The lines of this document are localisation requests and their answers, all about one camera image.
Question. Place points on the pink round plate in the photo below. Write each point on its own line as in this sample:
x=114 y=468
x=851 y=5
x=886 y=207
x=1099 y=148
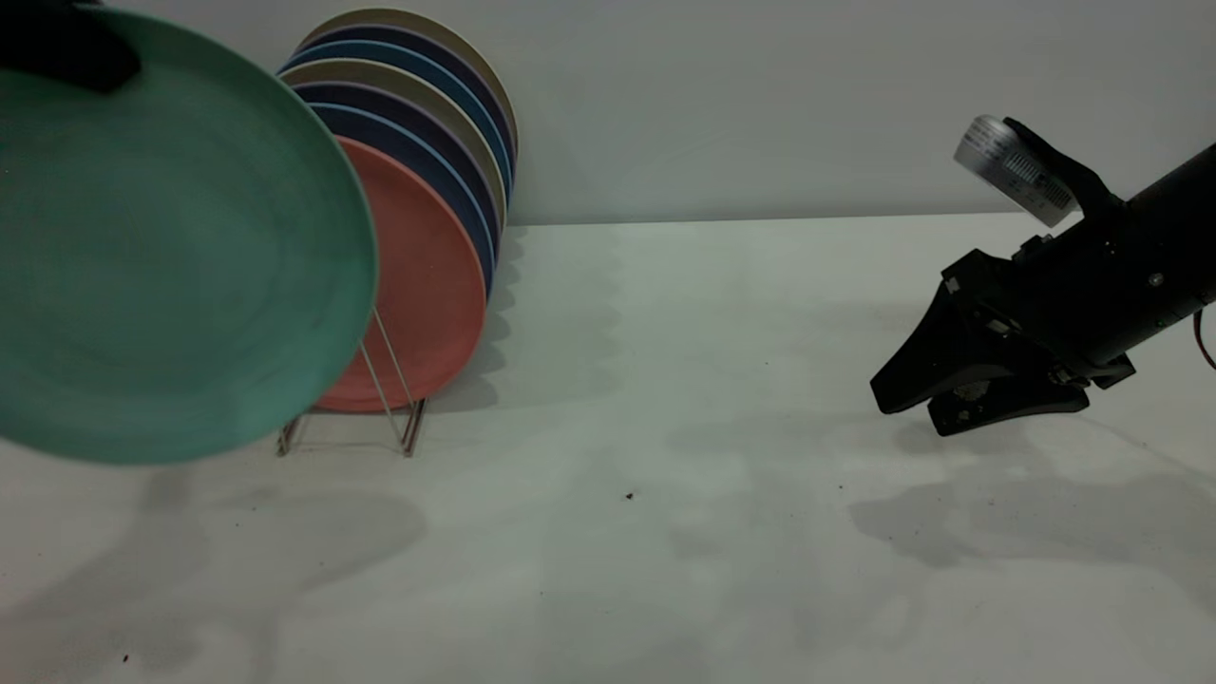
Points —
x=427 y=285

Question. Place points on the beige round plate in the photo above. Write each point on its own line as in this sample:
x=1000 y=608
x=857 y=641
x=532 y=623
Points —
x=380 y=73
x=399 y=16

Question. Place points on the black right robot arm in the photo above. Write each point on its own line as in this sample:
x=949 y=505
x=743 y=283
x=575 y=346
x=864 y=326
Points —
x=1168 y=247

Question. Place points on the dark navy round plate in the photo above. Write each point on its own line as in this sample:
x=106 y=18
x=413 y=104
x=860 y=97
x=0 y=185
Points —
x=418 y=38

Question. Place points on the blue round plate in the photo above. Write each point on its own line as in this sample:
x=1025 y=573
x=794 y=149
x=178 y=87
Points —
x=399 y=53

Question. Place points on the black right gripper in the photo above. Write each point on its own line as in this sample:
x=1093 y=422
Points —
x=1035 y=294

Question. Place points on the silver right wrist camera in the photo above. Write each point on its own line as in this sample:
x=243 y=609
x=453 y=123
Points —
x=1016 y=166

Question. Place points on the dark purple plate lilac rim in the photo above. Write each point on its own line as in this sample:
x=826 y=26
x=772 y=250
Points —
x=399 y=103

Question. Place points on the green round plate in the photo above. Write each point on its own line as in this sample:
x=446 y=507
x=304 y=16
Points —
x=171 y=266

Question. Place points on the navy plate light blue rim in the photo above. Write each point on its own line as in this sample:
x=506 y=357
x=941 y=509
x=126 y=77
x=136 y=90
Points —
x=380 y=128

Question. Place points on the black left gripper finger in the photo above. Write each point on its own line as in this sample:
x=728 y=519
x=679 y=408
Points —
x=66 y=43

